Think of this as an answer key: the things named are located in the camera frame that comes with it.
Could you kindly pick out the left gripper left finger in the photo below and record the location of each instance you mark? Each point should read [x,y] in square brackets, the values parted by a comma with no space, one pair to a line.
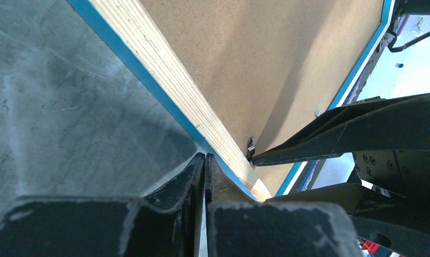
[165,222]

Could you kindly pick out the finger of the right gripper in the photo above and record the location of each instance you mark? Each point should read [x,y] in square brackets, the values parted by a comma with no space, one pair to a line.
[394,124]
[401,225]

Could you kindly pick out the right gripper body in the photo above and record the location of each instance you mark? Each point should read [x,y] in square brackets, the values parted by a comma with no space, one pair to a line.
[403,179]

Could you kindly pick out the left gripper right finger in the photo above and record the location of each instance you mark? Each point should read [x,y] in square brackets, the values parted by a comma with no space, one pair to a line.
[238,226]

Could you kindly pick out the blue picture frame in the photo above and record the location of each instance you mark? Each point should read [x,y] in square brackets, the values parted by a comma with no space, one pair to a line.
[127,29]

